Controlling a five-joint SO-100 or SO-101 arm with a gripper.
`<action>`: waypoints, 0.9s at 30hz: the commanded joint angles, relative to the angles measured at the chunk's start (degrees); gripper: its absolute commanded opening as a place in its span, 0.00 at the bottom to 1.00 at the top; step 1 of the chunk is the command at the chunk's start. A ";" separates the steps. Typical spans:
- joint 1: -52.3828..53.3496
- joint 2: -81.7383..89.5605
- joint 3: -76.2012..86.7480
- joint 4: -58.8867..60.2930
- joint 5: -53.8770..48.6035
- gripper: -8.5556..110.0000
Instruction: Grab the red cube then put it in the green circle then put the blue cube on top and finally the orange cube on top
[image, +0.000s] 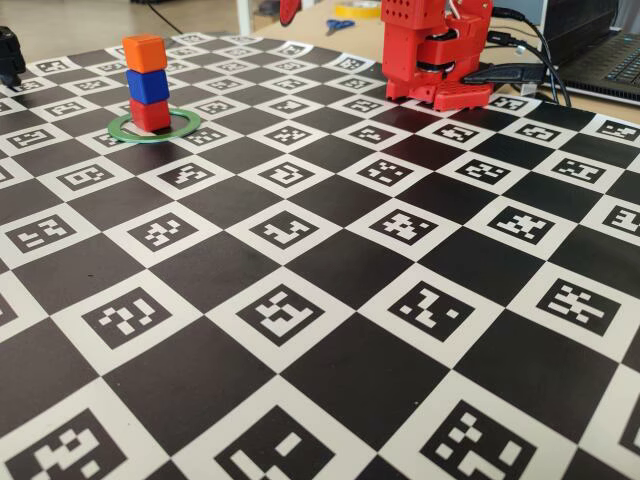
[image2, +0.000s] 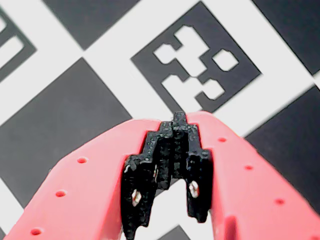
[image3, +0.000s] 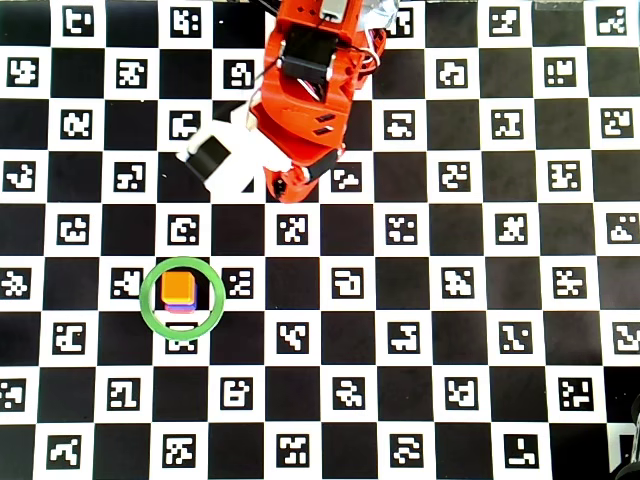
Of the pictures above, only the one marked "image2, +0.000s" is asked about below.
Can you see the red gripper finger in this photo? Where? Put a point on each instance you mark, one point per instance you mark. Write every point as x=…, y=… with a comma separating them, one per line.
x=75, y=200
x=250, y=195

